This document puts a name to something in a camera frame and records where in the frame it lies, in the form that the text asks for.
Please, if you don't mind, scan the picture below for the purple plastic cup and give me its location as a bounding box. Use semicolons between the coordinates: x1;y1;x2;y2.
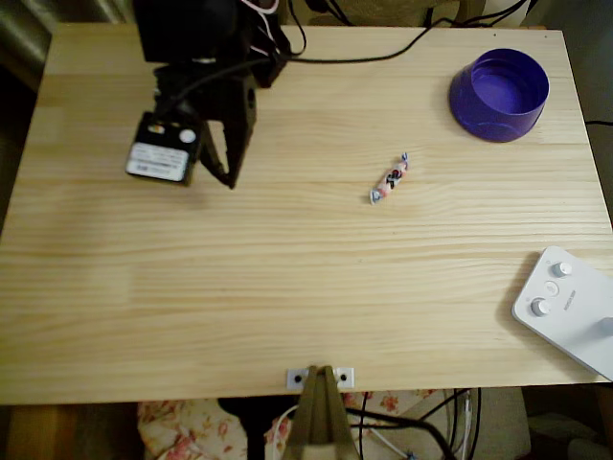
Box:
448;47;551;144

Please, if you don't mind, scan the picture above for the black power cable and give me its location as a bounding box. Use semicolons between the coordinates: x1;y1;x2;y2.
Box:
285;0;308;57

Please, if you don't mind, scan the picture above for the red and white wire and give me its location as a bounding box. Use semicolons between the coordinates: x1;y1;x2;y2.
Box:
241;0;282;61

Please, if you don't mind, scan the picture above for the candy white red blue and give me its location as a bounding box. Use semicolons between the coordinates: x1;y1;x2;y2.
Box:
368;151;412;206

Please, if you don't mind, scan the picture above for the white device with knobs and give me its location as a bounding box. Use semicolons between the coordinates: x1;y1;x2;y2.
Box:
511;245;613;383

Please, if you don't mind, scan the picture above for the floral patterned cloth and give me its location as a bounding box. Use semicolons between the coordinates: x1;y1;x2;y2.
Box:
137;388;451;460

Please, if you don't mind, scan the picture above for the black camera box white label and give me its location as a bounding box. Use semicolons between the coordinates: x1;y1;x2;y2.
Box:
125;111;202;188

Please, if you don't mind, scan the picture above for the black camera cable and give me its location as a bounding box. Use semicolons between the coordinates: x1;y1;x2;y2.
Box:
157;0;537;114

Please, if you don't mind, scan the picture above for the thick black cable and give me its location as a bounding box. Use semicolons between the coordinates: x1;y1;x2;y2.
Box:
344;405;457;460

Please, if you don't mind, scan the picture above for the camera stand extrusion pole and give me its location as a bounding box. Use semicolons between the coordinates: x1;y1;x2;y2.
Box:
285;365;359;460

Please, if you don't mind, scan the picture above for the white cable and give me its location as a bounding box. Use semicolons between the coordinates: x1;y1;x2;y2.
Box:
264;403;301;460

